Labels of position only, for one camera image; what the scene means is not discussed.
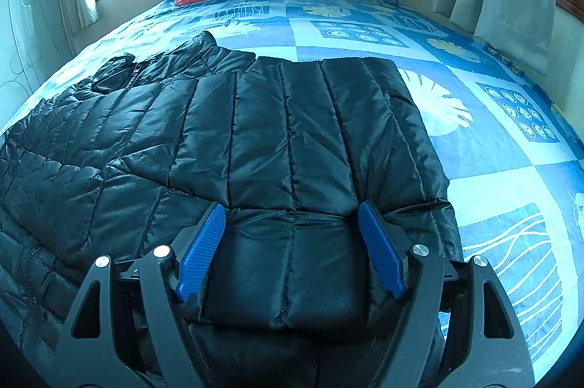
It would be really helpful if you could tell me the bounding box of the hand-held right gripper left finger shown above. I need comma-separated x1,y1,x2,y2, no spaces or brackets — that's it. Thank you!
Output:
46,203,227,388

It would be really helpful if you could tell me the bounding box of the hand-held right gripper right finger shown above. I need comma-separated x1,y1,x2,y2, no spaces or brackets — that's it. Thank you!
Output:
357,201,537,388

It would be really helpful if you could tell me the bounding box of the black puffer jacket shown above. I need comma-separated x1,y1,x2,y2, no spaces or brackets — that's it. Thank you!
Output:
0,30,464,388

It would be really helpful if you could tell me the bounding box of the blue patterned bedspread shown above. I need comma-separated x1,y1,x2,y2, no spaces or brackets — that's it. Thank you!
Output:
0,0,584,388

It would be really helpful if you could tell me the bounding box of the white wardrobe with circle pattern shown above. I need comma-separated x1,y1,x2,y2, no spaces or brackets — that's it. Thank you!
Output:
0,0,76,124

